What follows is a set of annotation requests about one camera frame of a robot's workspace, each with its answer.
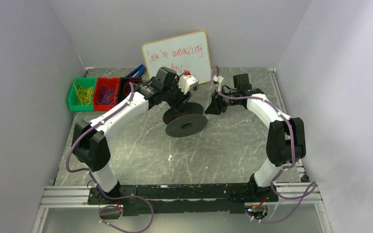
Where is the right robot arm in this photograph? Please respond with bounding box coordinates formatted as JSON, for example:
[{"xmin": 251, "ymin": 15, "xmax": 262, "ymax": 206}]
[{"xmin": 205, "ymin": 73, "xmax": 306, "ymax": 190}]

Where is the blue tool behind bins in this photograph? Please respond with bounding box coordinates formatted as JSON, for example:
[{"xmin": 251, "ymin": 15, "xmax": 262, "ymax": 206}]
[{"xmin": 125, "ymin": 64, "xmax": 146, "ymax": 78}]

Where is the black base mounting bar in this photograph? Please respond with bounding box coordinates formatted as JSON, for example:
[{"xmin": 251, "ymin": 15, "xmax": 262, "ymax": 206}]
[{"xmin": 87, "ymin": 182, "xmax": 278, "ymax": 216}]

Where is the yellow framed whiteboard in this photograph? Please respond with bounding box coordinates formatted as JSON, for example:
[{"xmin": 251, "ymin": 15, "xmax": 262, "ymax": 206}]
[{"xmin": 141, "ymin": 31, "xmax": 212, "ymax": 84}]

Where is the aluminium frame rail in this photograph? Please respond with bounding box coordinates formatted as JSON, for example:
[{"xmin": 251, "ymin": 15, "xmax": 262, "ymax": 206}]
[{"xmin": 32, "ymin": 183, "xmax": 332, "ymax": 233}]

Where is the yellow cables bundle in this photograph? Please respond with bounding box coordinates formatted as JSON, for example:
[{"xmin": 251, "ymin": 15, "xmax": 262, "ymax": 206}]
[{"xmin": 74, "ymin": 82, "xmax": 94, "ymax": 106}]

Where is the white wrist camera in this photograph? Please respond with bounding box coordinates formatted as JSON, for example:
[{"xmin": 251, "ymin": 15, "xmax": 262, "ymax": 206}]
[
  {"xmin": 213, "ymin": 75, "xmax": 224, "ymax": 90},
  {"xmin": 177, "ymin": 70, "xmax": 199, "ymax": 95}
]

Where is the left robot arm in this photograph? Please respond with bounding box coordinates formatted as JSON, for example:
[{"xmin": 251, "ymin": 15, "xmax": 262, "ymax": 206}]
[{"xmin": 69, "ymin": 67, "xmax": 199, "ymax": 198}]

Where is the red storage bin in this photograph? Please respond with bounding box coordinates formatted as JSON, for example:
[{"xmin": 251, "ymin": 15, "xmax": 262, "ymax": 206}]
[{"xmin": 92, "ymin": 77, "xmax": 119, "ymax": 111}]

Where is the blue cables bundle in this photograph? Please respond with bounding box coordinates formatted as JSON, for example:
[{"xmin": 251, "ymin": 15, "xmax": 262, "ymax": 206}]
[{"xmin": 97, "ymin": 84, "xmax": 118, "ymax": 105}]

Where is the black perforated cable spool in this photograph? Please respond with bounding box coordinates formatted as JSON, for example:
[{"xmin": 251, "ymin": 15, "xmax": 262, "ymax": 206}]
[{"xmin": 162, "ymin": 102, "xmax": 208, "ymax": 138}]

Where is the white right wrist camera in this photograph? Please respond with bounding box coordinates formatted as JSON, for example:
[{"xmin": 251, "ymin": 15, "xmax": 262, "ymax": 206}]
[{"xmin": 213, "ymin": 75, "xmax": 224, "ymax": 90}]

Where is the black storage bin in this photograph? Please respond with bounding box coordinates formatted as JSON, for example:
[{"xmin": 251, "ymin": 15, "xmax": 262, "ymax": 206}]
[{"xmin": 116, "ymin": 77, "xmax": 142, "ymax": 103}]

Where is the green storage bin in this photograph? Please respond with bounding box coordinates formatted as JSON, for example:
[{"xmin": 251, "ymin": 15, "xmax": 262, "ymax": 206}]
[{"xmin": 68, "ymin": 77, "xmax": 97, "ymax": 112}]

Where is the red cables bundle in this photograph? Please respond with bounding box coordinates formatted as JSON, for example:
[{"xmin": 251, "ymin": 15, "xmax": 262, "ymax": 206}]
[{"xmin": 122, "ymin": 80, "xmax": 139, "ymax": 97}]

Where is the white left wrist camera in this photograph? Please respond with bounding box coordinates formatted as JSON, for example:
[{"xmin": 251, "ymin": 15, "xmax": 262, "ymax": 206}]
[{"xmin": 177, "ymin": 70, "xmax": 199, "ymax": 95}]

